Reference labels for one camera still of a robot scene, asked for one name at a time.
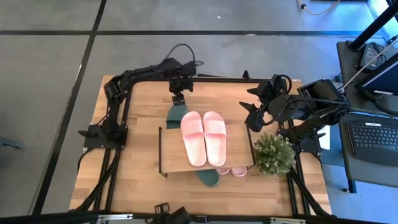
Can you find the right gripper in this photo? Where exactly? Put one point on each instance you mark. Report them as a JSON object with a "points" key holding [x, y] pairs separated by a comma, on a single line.
{"points": [[276, 104]]}

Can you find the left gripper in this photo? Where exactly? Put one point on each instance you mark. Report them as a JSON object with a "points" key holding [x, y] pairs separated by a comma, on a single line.
{"points": [[181, 85]]}

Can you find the wooden shelf black metal frame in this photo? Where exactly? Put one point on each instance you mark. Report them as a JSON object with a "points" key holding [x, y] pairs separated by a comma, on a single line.
{"points": [[174, 149]]}

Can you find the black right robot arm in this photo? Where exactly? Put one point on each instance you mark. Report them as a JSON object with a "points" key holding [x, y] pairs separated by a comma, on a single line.
{"points": [[323, 96]]}

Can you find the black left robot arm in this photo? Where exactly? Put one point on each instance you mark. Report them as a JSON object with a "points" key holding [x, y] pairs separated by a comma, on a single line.
{"points": [[143, 71]]}

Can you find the green potted plant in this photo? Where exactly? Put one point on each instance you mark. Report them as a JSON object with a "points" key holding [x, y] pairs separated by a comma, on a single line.
{"points": [[273, 155]]}

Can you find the white paper sheet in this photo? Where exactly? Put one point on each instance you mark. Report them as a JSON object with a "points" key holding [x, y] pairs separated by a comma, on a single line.
{"points": [[326, 141]]}

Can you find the dark grey equipment desk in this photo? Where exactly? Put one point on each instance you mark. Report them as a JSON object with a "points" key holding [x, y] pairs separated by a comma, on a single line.
{"points": [[345, 62]]}

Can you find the black keyboard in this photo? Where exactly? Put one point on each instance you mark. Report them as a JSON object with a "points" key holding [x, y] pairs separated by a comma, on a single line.
{"points": [[373, 137]]}

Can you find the black power adapter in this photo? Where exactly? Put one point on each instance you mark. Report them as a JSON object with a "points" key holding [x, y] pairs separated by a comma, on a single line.
{"points": [[370, 54]]}

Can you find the dark flat monitor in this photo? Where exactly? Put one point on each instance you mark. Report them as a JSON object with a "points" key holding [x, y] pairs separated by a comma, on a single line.
{"points": [[385, 77]]}

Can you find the dark grey keyboard desk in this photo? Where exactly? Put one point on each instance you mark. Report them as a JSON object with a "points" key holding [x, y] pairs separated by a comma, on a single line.
{"points": [[373, 177]]}

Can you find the black diagonal pole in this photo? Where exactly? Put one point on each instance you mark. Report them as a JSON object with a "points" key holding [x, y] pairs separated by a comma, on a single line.
{"points": [[373, 26]]}

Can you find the black rig crossbar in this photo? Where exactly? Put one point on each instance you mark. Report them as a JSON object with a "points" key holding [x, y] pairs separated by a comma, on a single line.
{"points": [[62, 217]]}

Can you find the black metal table frame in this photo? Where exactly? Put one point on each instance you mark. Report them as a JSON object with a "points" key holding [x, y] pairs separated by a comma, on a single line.
{"points": [[224, 79]]}

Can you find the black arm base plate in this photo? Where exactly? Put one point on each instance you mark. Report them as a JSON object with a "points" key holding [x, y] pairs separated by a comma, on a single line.
{"points": [[93, 141], [311, 146]]}

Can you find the silver metal bracket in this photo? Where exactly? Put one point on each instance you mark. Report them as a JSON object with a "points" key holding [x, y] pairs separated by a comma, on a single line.
{"points": [[287, 220], [115, 216]]}

